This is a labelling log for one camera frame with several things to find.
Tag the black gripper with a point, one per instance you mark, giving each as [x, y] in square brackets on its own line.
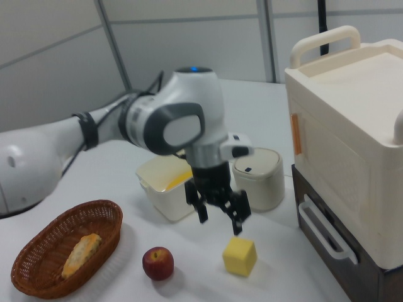
[211, 182]

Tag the yellow cube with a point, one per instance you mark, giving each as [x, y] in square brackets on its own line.
[239, 258]

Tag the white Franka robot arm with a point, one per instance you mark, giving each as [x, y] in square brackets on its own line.
[176, 119]

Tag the white lidded canister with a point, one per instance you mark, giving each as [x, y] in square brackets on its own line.
[261, 185]

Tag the yellow banana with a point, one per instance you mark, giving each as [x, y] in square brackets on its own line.
[179, 182]

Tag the cream plastic open box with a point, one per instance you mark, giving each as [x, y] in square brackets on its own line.
[170, 201]

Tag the red apple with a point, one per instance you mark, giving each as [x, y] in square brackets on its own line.
[158, 263]

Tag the toy bread loaf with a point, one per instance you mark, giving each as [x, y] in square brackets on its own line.
[80, 255]

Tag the cream toy oven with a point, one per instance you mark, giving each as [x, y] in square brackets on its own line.
[346, 132]

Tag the dark brown drawer cabinet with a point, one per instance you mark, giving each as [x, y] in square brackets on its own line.
[371, 277]

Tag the brown wicker basket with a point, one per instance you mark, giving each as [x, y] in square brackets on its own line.
[47, 242]

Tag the black pole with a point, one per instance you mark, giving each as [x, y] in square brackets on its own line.
[322, 25]

